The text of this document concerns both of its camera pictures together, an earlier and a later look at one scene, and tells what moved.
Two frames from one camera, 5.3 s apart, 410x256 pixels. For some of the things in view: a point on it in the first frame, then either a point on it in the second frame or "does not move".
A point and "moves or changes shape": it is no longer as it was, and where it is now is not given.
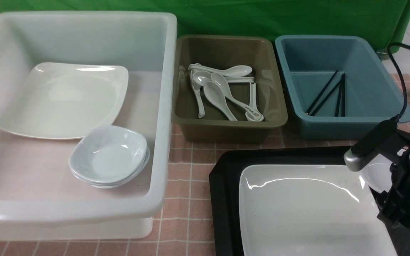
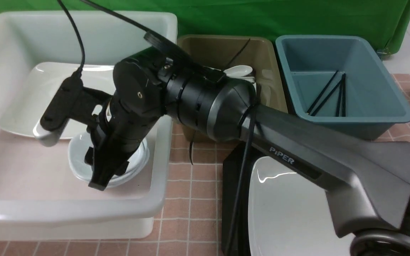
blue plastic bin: [340, 87] does not move
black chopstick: [321, 92] does not move
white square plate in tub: [61, 100] does not move
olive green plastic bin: [260, 53] does not move
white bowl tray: [377, 174] moves or changes shape
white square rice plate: [300, 210] moves or changes shape
